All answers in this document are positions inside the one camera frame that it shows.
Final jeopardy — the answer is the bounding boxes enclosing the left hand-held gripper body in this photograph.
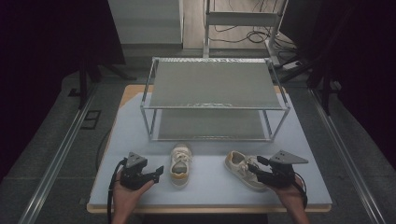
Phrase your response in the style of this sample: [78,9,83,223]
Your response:
[119,151,151,191]

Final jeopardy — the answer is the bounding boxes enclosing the person's left hand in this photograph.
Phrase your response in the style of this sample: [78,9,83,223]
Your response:
[111,172,155,218]

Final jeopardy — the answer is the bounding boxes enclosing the black floor cables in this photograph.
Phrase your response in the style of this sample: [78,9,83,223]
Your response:
[207,0,300,55]

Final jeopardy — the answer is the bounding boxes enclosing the metal two-tier shoe rack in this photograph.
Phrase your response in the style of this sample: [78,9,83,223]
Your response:
[139,56,291,143]

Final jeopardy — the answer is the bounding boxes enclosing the black tripod stand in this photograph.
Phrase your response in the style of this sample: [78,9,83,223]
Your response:
[278,46,344,116]
[68,54,138,110]

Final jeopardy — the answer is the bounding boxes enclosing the white cabinet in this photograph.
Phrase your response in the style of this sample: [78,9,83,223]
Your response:
[106,0,185,47]

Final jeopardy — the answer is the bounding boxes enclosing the white metal stand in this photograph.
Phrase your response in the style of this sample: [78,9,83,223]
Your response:
[202,0,290,67]

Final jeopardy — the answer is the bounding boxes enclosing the right hand-held gripper black cable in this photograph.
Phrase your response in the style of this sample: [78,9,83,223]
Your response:
[291,171,309,209]

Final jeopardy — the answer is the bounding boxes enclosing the dark curtain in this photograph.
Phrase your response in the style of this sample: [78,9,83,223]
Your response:
[306,0,396,171]
[0,0,126,183]

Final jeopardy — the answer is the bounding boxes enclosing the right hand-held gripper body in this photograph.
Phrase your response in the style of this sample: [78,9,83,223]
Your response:
[257,149,309,189]

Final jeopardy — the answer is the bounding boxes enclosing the left hand-held gripper black cable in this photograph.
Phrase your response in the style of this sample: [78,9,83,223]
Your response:
[106,158,129,224]

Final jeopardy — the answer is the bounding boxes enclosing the metal floor rail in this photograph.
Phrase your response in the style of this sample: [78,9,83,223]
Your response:
[17,88,98,224]
[308,88,389,224]

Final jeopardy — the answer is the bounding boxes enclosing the white sneaker with yellow heel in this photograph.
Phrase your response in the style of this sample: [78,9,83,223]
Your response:
[224,150,269,192]
[169,143,193,189]

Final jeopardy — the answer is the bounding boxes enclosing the hand-held gripper black cable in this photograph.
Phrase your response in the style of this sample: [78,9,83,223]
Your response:
[291,171,309,209]
[106,158,129,224]

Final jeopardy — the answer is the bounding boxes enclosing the light blue table mat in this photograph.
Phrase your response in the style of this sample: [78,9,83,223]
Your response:
[89,91,332,207]

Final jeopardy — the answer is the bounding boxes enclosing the white power strip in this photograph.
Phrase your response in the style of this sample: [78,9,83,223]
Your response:
[281,60,304,71]

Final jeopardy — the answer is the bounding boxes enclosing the person's right hand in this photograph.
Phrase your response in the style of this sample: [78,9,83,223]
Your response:
[269,175,304,214]

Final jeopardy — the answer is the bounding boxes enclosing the black cable under table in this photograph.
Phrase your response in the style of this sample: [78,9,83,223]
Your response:
[94,127,114,173]

